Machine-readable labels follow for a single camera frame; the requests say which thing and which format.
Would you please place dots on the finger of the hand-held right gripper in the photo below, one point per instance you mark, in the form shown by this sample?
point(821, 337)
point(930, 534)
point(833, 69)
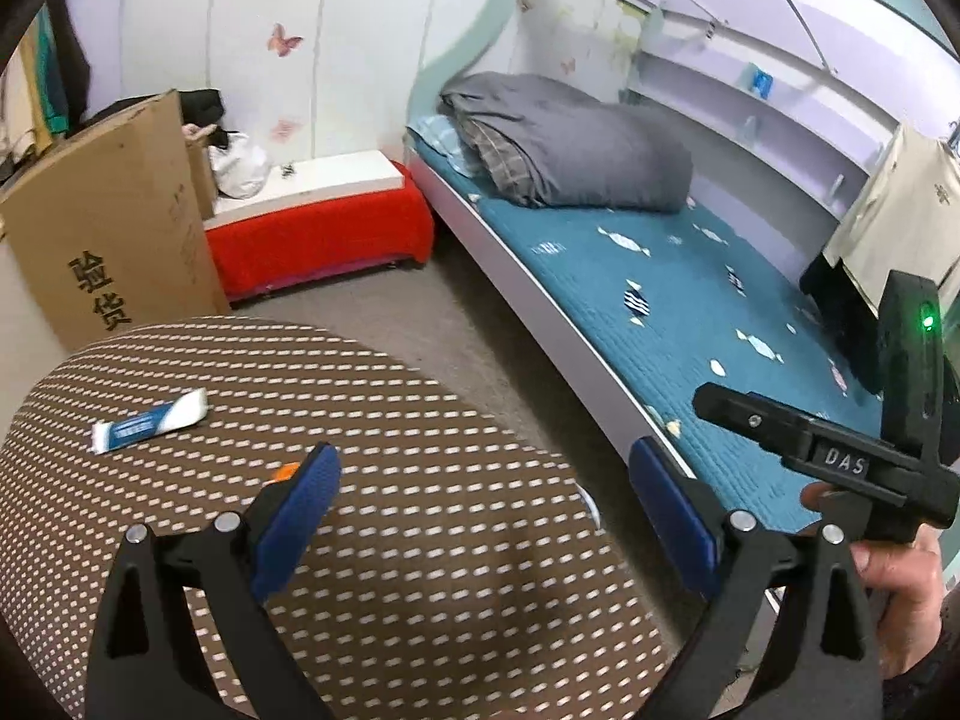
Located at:
point(750, 412)

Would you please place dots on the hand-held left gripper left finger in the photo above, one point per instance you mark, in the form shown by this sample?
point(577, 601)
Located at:
point(296, 517)

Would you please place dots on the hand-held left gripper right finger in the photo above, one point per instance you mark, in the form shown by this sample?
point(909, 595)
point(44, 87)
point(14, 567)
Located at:
point(671, 517)

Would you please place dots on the small orange wrapper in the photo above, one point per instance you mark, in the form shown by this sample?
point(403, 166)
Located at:
point(283, 472)

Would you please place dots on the person's right forearm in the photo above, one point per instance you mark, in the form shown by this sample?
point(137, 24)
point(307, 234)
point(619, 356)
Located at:
point(930, 690)

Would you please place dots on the person's right hand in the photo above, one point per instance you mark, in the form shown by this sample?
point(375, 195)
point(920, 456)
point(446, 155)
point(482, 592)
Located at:
point(911, 592)

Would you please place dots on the black garment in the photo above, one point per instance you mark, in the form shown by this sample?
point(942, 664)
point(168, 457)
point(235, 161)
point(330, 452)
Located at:
point(847, 315)

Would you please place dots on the brown dotted round stool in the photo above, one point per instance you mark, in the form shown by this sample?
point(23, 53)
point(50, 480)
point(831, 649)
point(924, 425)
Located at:
point(412, 577)

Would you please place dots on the white blue toothpaste tube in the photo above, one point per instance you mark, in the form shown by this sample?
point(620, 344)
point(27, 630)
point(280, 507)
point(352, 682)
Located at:
point(142, 426)

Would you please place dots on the teal quilted bed mat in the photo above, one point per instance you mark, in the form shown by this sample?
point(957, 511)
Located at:
point(600, 292)

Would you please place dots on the cream hanging shirt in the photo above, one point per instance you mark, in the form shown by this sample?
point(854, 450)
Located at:
point(900, 202)

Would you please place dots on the red covered low bench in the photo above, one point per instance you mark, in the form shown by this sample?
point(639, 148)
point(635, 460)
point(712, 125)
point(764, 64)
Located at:
point(322, 240)

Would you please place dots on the grey duvet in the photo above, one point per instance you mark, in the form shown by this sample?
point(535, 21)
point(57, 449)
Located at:
point(577, 142)

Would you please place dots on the small blue box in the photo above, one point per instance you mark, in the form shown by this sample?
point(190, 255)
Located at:
point(762, 81)

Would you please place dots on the white plastic bag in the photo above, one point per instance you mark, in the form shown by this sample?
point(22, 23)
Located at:
point(238, 169)

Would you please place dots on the large cardboard box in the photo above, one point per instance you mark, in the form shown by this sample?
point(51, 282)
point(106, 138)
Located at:
point(112, 202)

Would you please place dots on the pale pink butterfly sticker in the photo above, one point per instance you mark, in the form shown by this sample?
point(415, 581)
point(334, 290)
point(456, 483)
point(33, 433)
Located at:
point(283, 129)

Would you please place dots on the blue striped pillow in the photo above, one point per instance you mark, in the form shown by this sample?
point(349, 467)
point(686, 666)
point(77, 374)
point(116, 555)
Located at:
point(442, 142)

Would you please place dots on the black clothes heap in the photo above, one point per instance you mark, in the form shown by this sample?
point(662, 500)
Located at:
point(201, 112)

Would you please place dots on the dark pink butterfly sticker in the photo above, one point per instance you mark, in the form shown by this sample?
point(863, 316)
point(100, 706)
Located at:
point(285, 39)

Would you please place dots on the pile of folded clothes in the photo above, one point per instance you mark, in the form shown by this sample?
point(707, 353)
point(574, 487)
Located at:
point(56, 82)

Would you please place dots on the white wardrobe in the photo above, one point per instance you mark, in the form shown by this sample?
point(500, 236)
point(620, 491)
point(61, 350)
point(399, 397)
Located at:
point(225, 15)

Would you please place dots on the lavender wall shelf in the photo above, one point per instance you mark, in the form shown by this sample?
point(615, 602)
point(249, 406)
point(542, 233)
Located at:
point(787, 127)

